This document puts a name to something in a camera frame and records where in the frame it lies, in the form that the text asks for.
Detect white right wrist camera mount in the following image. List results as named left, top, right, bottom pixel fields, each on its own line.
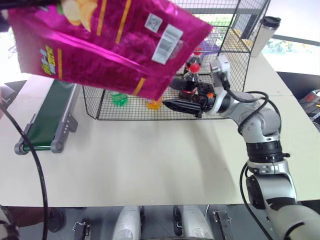
left=209, top=55, right=232, bottom=116

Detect white tumbler with black lid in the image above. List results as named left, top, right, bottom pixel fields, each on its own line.
left=250, top=15, right=281, bottom=58

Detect tools on side table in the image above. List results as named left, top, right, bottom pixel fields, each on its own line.
left=298, top=89, right=320, bottom=131

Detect orange plastic bottle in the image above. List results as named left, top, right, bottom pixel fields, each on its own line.
left=145, top=98, right=163, bottom=111

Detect metal table bracket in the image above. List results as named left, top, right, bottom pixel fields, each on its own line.
left=71, top=219, right=91, bottom=237
left=211, top=210, right=232, bottom=240

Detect magenta potato chip bag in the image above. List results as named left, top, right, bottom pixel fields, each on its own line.
left=8, top=0, right=214, bottom=102

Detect purple snack bag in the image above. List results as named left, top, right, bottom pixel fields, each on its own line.
left=198, top=38, right=220, bottom=54

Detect green plastic bottle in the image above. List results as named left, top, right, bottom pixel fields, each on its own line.
left=110, top=91, right=129, bottom=107

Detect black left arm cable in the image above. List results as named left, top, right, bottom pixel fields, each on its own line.
left=0, top=97, right=49, bottom=238

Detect black wire grid rack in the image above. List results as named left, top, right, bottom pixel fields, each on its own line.
left=81, top=0, right=272, bottom=122

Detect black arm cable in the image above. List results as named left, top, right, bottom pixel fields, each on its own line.
left=221, top=74, right=280, bottom=240
left=0, top=97, right=49, bottom=238

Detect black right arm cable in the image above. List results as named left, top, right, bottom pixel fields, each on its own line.
left=221, top=74, right=280, bottom=240

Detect cola bottle with red cap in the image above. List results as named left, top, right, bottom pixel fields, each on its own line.
left=178, top=63, right=202, bottom=99
left=185, top=50, right=202, bottom=75

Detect yellow snack bag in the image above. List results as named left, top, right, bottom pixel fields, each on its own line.
left=231, top=28, right=254, bottom=47

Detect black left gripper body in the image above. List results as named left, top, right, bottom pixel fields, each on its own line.
left=0, top=9, right=10, bottom=34

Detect green belt conveyor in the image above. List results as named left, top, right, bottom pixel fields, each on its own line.
left=14, top=79, right=79, bottom=155

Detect silver robot leg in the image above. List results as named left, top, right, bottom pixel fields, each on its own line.
left=111, top=205, right=142, bottom=240
left=173, top=204, right=215, bottom=240

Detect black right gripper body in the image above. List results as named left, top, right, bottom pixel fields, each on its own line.
left=192, top=81, right=216, bottom=119

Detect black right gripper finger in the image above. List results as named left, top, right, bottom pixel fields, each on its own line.
left=162, top=98, right=205, bottom=115
left=170, top=78, right=186, bottom=92

